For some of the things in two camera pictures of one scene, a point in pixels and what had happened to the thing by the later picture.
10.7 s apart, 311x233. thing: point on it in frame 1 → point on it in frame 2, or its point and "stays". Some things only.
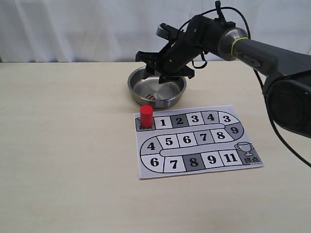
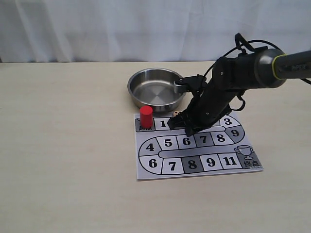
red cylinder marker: x=146 y=116 stays
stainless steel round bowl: x=149 y=91 stays
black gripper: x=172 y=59 → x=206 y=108
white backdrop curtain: x=113 y=31 stays
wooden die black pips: x=150 y=96 → x=175 y=112
